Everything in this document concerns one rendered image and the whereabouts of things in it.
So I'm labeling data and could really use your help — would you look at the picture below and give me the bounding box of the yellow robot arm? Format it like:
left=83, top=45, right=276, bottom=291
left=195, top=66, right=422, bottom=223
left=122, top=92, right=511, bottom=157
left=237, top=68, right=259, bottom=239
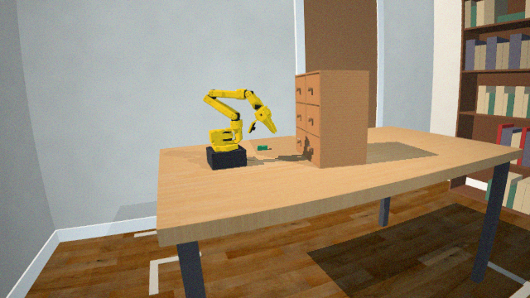
left=203, top=89, right=264, bottom=152

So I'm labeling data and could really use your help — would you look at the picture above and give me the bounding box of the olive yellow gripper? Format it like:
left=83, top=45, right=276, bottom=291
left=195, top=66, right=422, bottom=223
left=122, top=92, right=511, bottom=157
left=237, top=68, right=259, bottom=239
left=248, top=106, right=277, bottom=133

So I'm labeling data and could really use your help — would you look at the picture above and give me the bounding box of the brown wooden chest of drawers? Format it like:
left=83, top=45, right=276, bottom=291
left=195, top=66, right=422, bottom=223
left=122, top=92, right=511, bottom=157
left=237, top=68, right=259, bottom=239
left=296, top=70, right=369, bottom=169

